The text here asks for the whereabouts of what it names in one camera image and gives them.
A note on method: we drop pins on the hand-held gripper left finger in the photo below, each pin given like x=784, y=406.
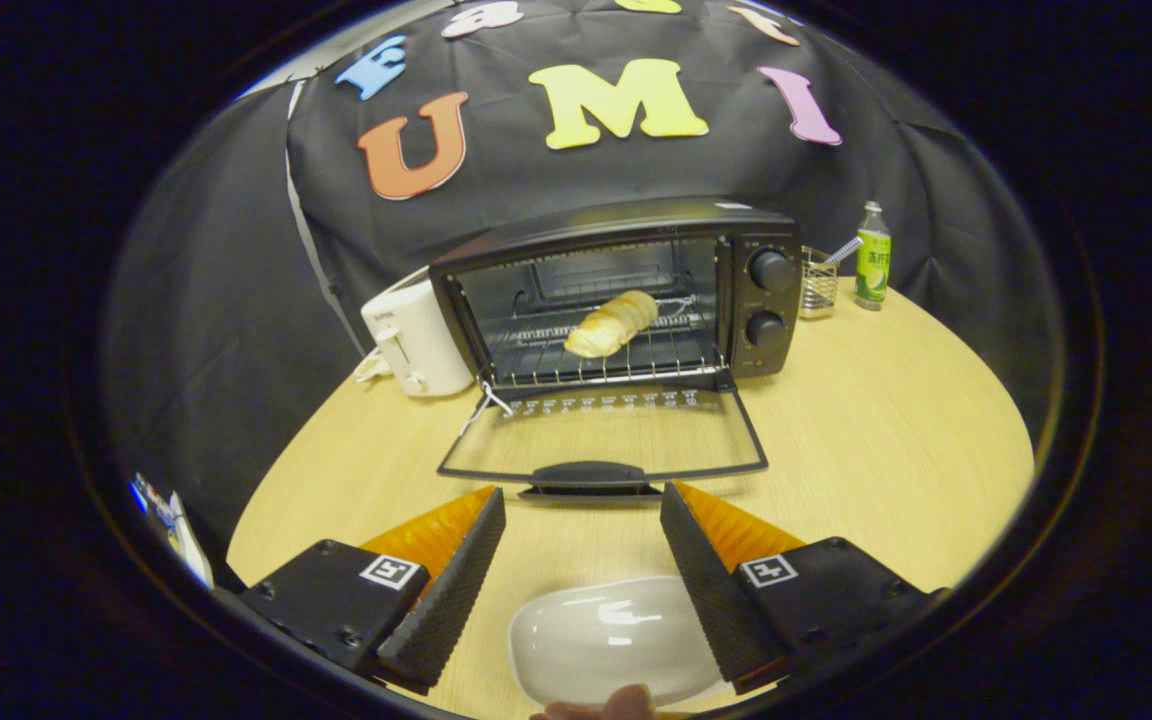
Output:
x=451, y=590

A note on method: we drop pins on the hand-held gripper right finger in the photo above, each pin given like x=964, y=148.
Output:
x=711, y=590

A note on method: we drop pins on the black toaster oven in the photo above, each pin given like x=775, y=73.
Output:
x=616, y=220

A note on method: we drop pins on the white pop-up toaster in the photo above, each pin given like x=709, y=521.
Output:
x=416, y=330

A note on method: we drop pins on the white oval plate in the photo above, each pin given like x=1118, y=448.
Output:
x=606, y=640

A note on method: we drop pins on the white and blue box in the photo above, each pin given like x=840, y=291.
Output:
x=181, y=530

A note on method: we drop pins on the green label bottle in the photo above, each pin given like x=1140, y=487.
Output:
x=873, y=265

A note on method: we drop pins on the black backdrop cloth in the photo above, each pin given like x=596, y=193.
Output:
x=916, y=200

